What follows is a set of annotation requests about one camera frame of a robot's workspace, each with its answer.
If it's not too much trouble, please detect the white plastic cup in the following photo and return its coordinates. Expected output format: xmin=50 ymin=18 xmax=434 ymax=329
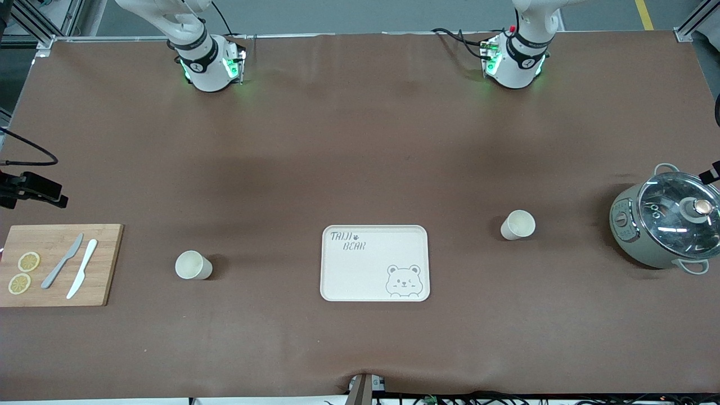
xmin=174 ymin=250 xmax=214 ymax=281
xmin=500 ymin=209 xmax=537 ymax=242

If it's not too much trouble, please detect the glass pot lid with knob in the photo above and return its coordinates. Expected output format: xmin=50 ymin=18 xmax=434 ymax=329
xmin=637 ymin=171 xmax=720 ymax=251

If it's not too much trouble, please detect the grey plastic knife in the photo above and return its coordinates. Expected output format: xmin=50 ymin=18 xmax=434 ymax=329
xmin=40 ymin=233 xmax=84 ymax=290

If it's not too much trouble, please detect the white plastic knife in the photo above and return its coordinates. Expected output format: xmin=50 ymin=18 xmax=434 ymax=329
xmin=66 ymin=239 xmax=98 ymax=300

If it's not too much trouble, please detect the bamboo cutting board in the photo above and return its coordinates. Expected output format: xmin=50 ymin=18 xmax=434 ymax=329
xmin=0 ymin=224 xmax=124 ymax=308

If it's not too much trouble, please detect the grey electric cooking pot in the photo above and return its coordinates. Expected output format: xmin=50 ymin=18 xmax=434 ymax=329
xmin=609 ymin=163 xmax=720 ymax=275

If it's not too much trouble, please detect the brown table cover sheet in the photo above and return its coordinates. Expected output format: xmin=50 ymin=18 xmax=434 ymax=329
xmin=0 ymin=31 xmax=720 ymax=402

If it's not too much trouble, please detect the white tray with bear print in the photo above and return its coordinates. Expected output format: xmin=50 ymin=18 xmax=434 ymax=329
xmin=319 ymin=224 xmax=431 ymax=303

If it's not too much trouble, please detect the aluminium frame profile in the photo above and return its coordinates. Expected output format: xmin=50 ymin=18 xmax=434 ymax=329
xmin=675 ymin=0 xmax=720 ymax=43
xmin=0 ymin=0 xmax=85 ymax=51

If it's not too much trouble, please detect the black right base cable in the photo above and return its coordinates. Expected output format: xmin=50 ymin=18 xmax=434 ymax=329
xmin=211 ymin=0 xmax=235 ymax=38

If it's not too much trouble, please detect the black base cable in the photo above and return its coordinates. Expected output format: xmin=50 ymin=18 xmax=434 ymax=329
xmin=431 ymin=28 xmax=507 ymax=60
xmin=211 ymin=0 xmax=235 ymax=38

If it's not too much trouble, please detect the black left base cable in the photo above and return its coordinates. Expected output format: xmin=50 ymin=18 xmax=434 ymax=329
xmin=431 ymin=28 xmax=507 ymax=60

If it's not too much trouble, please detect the grey camera mounting post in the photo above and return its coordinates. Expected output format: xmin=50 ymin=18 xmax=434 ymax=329
xmin=347 ymin=373 xmax=389 ymax=405

